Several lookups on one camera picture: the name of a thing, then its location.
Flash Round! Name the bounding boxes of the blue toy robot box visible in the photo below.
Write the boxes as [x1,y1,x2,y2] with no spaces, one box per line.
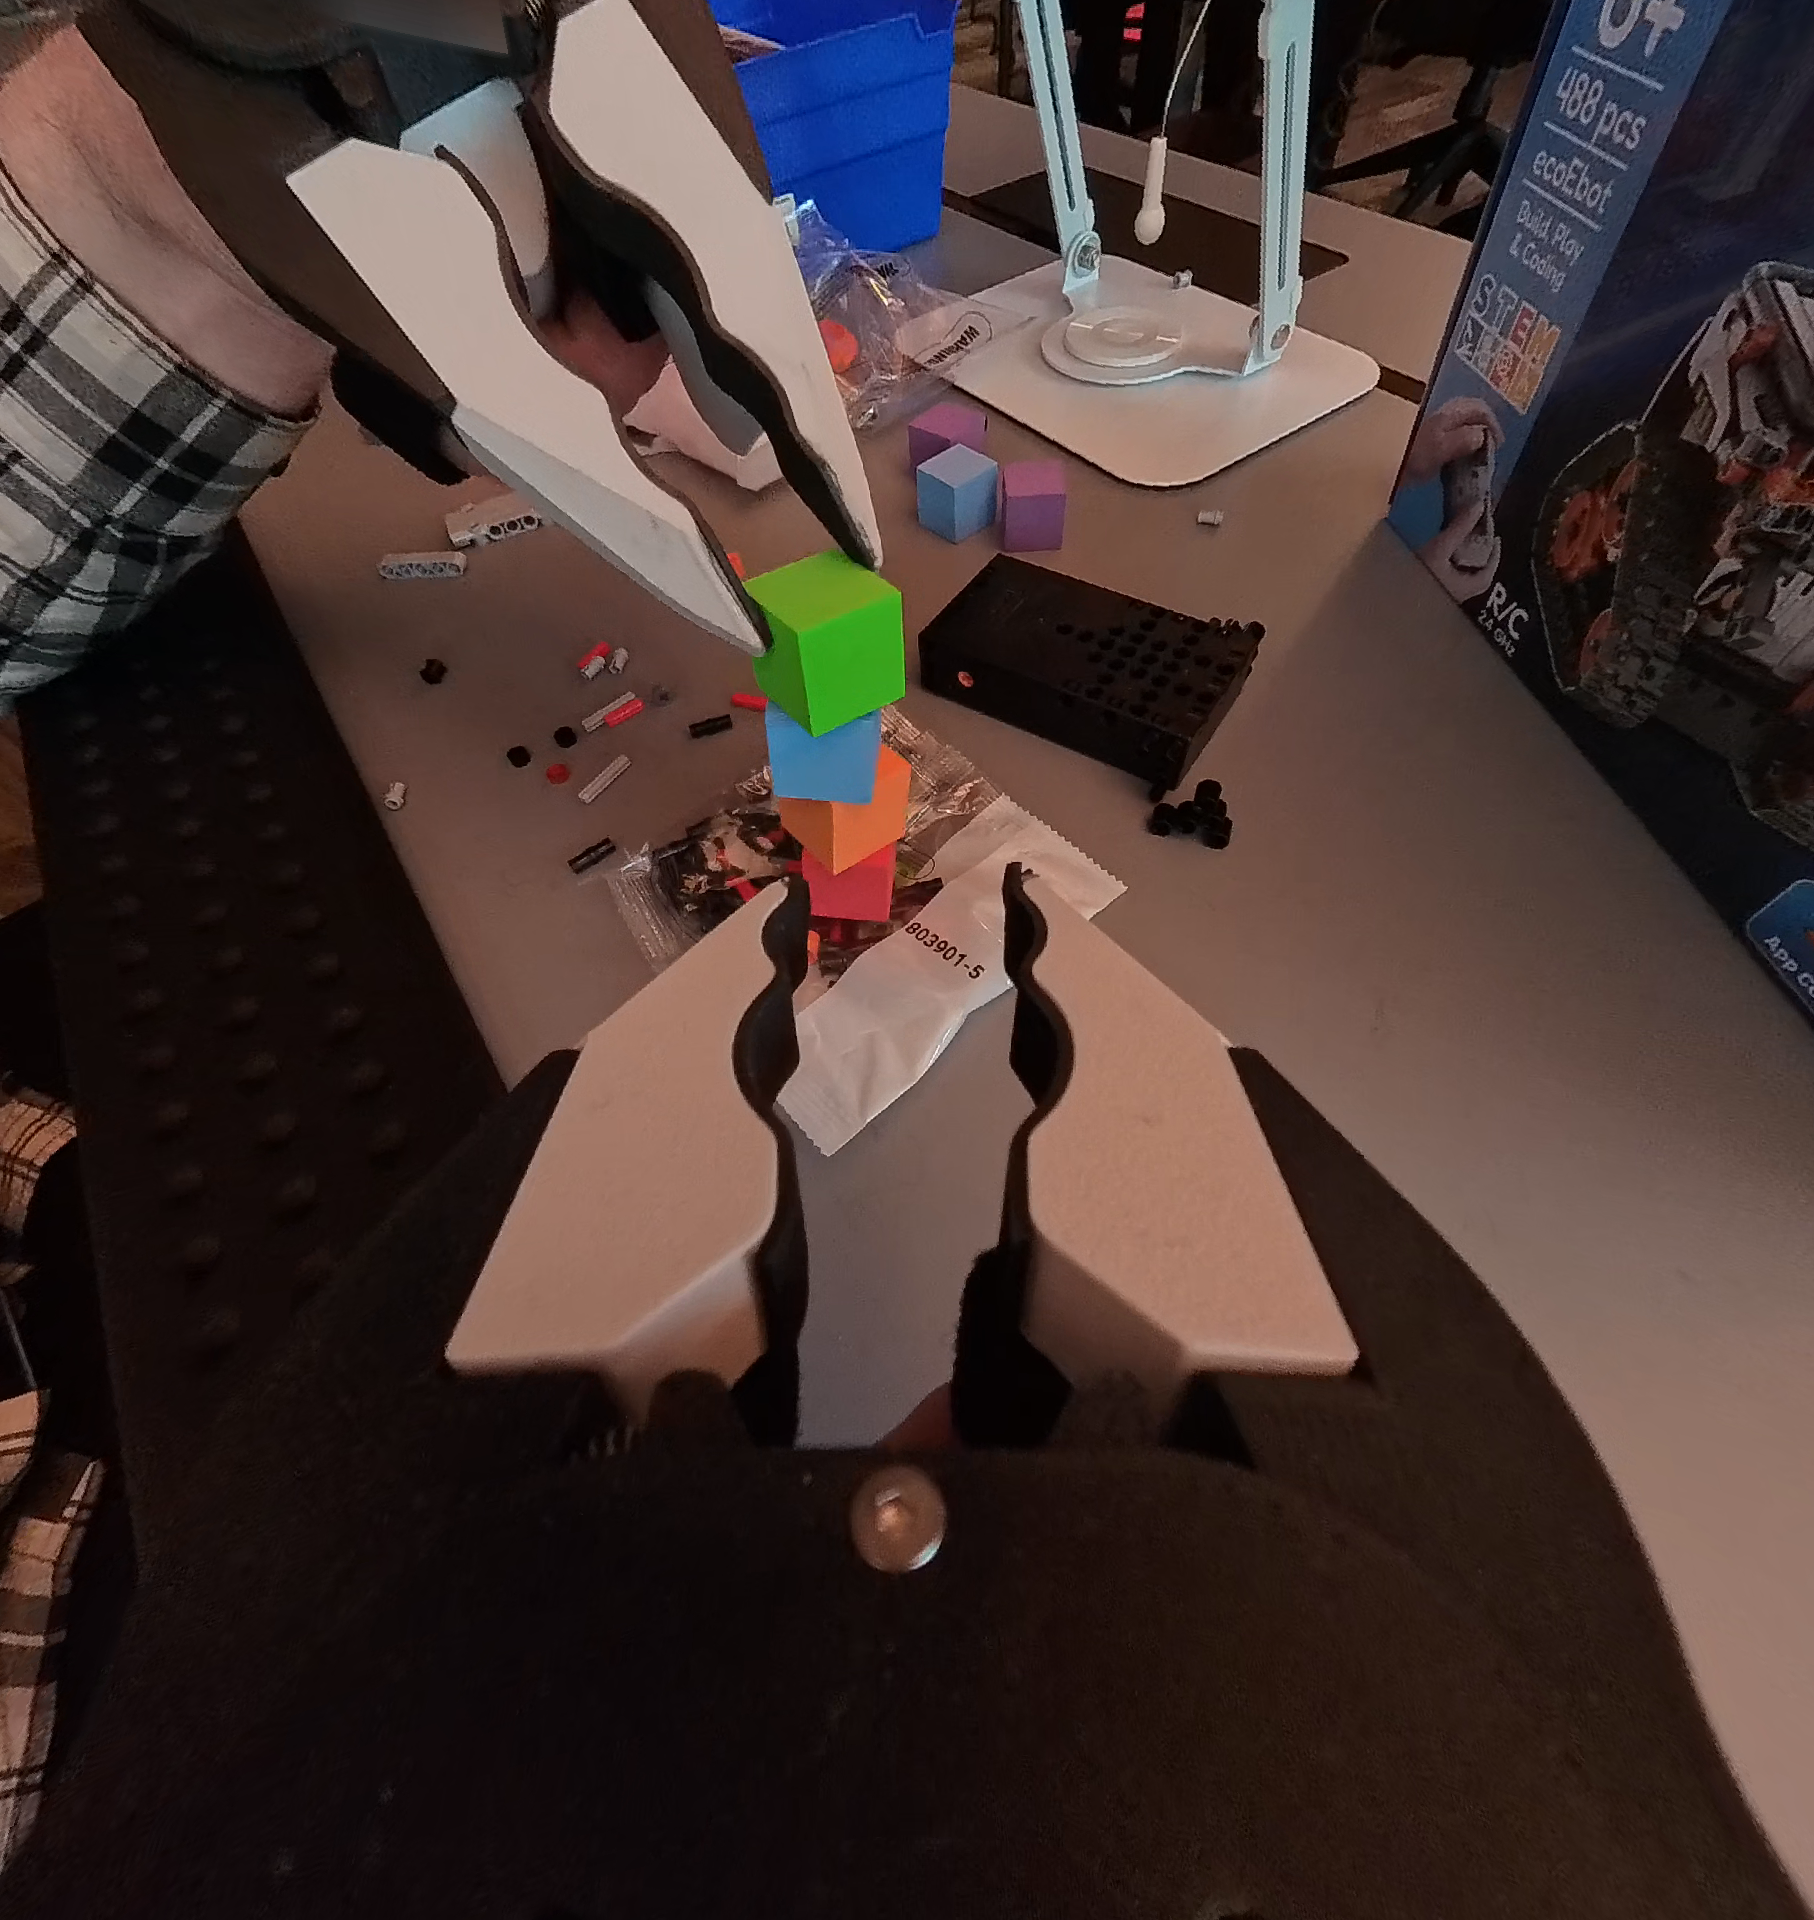
[1387,0,1814,1083]

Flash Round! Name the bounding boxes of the person's left hand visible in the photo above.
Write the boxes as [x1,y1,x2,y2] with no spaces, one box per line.
[0,30,334,401]

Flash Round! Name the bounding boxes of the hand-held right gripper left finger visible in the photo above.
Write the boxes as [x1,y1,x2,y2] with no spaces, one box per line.
[446,877,813,1446]

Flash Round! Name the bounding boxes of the orange foam cube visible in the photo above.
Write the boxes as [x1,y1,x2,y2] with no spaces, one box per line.
[775,747,914,876]

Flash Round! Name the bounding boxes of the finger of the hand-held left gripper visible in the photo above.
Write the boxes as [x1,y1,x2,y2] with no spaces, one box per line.
[532,0,888,572]
[289,82,768,654]

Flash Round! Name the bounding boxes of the clear bag of building parts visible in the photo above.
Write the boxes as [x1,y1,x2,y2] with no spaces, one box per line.
[605,713,1128,1157]

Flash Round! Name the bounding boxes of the clear printed plastic bag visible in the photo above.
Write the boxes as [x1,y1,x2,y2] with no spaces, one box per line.
[623,195,1059,498]

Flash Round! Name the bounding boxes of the red foam cube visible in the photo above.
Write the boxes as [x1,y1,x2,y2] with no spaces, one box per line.
[799,840,901,921]

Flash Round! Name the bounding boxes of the person's plaid shirt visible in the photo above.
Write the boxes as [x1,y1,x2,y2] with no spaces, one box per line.
[0,1020,107,1894]

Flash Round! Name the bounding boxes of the blue plastic bin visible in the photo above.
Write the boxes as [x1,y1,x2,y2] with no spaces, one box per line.
[709,0,958,257]

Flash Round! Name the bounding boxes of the black perforated building plate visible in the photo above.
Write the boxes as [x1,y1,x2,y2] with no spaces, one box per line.
[918,557,1268,790]

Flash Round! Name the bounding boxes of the white book stand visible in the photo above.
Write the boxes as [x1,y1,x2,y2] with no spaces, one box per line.
[945,0,1382,489]

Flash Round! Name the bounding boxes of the green foam cube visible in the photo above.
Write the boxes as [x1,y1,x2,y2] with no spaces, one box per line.
[749,550,910,740]

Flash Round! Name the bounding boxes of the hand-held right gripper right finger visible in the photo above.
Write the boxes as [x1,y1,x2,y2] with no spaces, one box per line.
[952,864,1363,1450]

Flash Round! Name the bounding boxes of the black office chair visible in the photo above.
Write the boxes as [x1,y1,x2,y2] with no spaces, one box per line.
[1297,0,1524,228]

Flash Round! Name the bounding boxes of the blue foam cube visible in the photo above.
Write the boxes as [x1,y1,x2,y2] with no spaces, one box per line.
[914,445,1000,546]
[764,705,887,806]

